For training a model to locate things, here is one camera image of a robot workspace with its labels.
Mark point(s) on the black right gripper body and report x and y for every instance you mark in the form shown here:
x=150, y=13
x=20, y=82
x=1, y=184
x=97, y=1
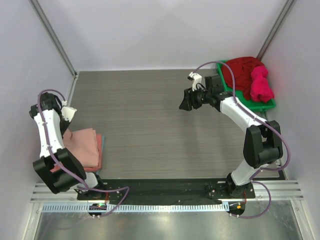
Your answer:
x=191, y=99

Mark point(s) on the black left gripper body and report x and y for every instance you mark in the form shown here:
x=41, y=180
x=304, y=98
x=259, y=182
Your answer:
x=64, y=125

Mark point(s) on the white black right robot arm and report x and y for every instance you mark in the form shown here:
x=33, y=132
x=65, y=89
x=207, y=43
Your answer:
x=262, y=144

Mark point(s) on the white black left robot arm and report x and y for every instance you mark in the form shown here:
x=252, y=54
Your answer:
x=67, y=159

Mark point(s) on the folded salmon t shirt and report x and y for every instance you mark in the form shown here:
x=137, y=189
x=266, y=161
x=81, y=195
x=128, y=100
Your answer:
x=100, y=155

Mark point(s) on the dark red t shirt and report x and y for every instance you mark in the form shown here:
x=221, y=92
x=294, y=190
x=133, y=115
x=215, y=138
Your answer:
x=242, y=68

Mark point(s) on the magenta t shirt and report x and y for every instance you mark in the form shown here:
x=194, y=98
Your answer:
x=260, y=90

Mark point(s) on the green plastic bin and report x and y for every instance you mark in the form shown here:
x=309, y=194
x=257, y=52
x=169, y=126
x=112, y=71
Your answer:
x=250, y=104

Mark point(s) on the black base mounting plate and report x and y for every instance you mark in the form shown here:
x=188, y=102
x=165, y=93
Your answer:
x=141, y=190

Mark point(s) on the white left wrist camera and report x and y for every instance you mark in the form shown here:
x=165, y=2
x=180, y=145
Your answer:
x=67, y=112

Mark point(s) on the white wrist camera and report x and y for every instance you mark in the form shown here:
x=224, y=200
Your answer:
x=67, y=112
x=195, y=78

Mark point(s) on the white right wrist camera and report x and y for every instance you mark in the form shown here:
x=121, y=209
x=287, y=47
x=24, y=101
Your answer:
x=195, y=78

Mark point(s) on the white slotted cable duct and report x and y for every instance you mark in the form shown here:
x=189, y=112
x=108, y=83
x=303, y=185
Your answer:
x=100, y=208

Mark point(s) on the left aluminium corner post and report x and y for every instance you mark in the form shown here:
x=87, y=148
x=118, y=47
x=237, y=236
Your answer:
x=53, y=36

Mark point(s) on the aluminium corner post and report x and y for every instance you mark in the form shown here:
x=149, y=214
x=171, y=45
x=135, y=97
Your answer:
x=53, y=36
x=279, y=21

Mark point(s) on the aluminium front frame rail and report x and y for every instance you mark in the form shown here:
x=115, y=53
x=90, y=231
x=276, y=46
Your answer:
x=280, y=190

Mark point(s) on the right aluminium corner post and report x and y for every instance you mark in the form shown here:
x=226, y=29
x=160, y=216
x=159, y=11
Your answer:
x=279, y=21

